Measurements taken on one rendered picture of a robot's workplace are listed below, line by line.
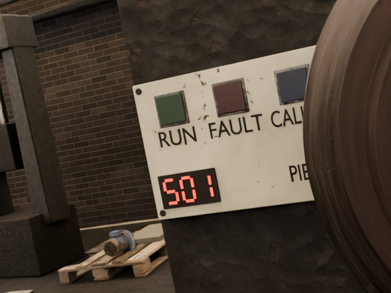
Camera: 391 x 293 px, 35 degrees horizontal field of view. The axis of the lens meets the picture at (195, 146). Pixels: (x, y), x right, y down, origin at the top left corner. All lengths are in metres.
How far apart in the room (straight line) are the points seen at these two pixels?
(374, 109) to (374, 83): 0.02
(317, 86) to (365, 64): 0.05
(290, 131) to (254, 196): 0.09
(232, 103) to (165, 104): 0.09
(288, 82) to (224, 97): 0.08
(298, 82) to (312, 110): 0.14
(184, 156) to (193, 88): 0.09
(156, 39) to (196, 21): 0.06
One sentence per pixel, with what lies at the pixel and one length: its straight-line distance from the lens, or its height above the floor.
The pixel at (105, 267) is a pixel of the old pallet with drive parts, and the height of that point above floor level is 0.11.
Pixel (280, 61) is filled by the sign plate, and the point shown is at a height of 1.23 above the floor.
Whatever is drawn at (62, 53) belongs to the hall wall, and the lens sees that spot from 7.98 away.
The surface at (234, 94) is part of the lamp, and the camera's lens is 0.75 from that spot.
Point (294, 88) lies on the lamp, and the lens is 0.73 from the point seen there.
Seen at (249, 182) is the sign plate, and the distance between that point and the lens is 0.76.
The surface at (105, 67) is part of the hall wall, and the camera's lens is 7.66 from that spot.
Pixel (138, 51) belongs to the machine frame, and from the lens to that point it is 0.83.
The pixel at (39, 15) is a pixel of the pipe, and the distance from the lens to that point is 7.81.
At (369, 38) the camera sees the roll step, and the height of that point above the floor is 1.22.
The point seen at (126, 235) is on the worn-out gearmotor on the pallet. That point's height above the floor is 0.29.
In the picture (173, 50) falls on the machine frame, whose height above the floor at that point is 1.27.
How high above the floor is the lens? 1.19
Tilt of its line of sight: 3 degrees down
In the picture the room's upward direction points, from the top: 11 degrees counter-clockwise
